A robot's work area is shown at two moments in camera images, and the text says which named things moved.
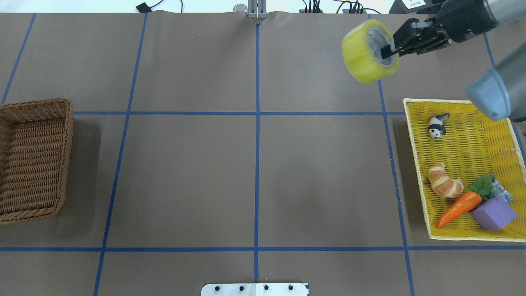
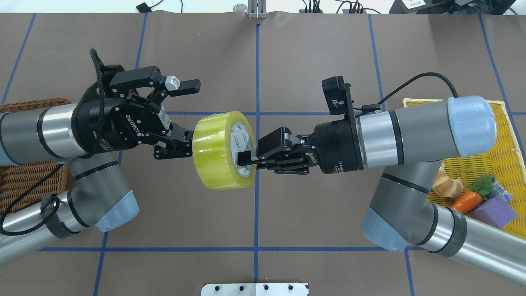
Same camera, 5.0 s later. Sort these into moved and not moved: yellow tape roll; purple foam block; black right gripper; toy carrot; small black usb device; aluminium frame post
Moved: black right gripper; yellow tape roll
Not moved: purple foam block; toy carrot; aluminium frame post; small black usb device
